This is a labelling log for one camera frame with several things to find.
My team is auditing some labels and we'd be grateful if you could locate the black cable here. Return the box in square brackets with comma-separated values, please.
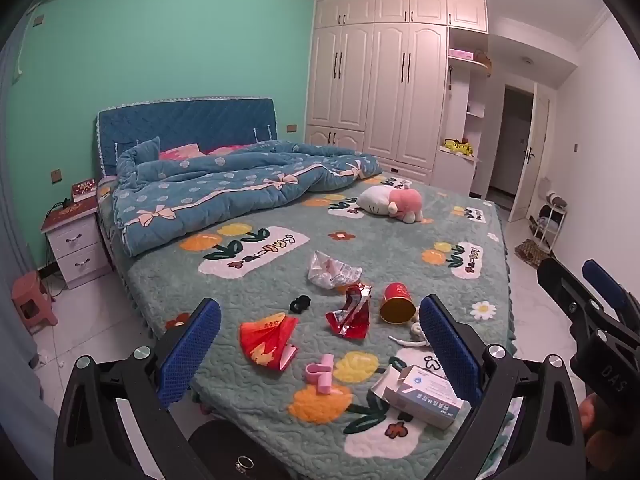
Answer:
[44, 199, 74, 299]

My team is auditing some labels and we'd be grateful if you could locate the pink pillow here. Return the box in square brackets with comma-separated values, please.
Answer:
[160, 143, 202, 162]

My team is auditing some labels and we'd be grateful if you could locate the white shoe rack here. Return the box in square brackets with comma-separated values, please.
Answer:
[529, 190, 569, 256]

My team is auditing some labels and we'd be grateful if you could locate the white nightstand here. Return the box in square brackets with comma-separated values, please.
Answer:
[40, 194, 114, 291]

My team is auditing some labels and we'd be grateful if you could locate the pink and white plush toy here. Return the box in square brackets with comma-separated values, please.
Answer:
[356, 183, 435, 225]

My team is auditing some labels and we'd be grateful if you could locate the clear plastic bag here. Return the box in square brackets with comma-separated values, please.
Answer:
[307, 251, 363, 291]

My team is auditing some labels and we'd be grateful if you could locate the pink plastic clip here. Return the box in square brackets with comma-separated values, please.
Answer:
[305, 354, 335, 396]

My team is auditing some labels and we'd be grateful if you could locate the white medicine box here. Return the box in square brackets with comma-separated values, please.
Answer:
[369, 364, 472, 431]

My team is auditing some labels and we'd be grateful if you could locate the blue quilted headboard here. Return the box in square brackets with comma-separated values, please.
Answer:
[94, 96, 279, 172]

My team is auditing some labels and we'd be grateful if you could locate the red paper cup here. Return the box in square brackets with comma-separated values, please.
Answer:
[378, 282, 417, 325]

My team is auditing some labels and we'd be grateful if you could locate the blue flower print quilt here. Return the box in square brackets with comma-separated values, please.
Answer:
[112, 137, 384, 259]

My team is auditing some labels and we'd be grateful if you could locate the white tissue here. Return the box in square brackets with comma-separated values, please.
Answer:
[389, 321, 432, 349]

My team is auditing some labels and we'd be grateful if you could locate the black round object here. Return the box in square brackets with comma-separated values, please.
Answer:
[187, 417, 292, 480]

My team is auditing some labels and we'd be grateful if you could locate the person's right hand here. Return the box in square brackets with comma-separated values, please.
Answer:
[579, 392, 640, 463]

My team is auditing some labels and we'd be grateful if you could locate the brown doormat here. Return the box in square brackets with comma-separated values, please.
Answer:
[514, 239, 544, 267]

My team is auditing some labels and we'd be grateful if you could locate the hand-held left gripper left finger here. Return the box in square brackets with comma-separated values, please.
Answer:
[52, 297, 223, 480]

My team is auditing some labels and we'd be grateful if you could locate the red box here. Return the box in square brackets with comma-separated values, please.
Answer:
[71, 179, 99, 205]

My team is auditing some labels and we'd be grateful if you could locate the white door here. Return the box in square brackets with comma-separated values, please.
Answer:
[509, 82, 556, 224]

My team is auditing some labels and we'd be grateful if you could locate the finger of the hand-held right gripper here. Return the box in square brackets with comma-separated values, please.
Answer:
[536, 257, 608, 331]
[581, 259, 640, 333]

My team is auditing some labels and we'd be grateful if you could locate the yellow bag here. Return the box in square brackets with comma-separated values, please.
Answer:
[440, 136, 475, 157]

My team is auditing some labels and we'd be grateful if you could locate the white wardrobe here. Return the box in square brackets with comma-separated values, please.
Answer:
[304, 0, 492, 199]

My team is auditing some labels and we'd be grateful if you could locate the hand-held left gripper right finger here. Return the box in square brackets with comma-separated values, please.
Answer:
[418, 294, 589, 480]

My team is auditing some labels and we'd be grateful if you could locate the pink plastic stool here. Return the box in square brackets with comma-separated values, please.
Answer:
[11, 270, 60, 336]

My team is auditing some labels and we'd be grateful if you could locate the red folded paper envelope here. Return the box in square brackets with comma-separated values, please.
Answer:
[239, 312, 300, 372]

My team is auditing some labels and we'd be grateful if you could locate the bed with green floral cover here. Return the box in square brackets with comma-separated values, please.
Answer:
[96, 160, 518, 466]

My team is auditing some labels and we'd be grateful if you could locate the red foil wrapper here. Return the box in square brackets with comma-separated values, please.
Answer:
[325, 284, 374, 342]

